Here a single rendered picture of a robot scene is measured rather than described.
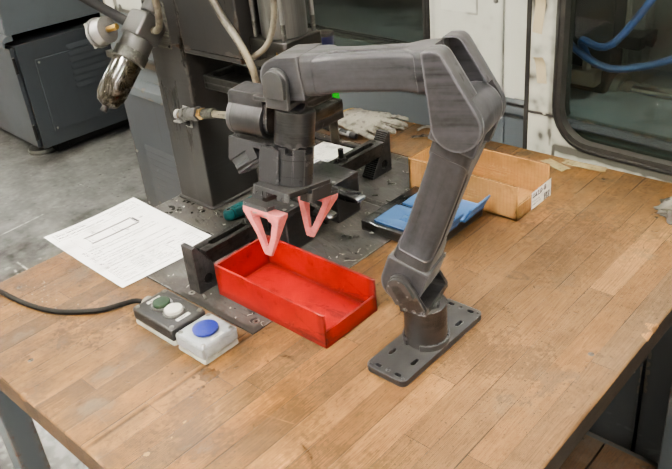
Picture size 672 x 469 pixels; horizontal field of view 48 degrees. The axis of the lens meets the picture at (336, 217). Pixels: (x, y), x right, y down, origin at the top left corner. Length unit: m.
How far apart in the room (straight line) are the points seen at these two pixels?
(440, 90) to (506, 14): 0.91
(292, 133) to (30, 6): 3.41
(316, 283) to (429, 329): 0.27
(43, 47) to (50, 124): 0.42
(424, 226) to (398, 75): 0.21
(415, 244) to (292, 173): 0.20
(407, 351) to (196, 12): 0.69
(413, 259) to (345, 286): 0.23
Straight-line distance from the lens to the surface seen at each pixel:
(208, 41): 1.38
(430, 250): 1.01
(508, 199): 1.43
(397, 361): 1.09
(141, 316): 1.25
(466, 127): 0.88
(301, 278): 1.29
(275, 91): 0.99
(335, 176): 1.44
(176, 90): 1.51
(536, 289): 1.25
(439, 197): 0.96
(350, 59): 0.95
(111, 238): 1.55
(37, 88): 4.42
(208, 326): 1.16
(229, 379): 1.12
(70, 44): 4.45
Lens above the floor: 1.61
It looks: 29 degrees down
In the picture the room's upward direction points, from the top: 6 degrees counter-clockwise
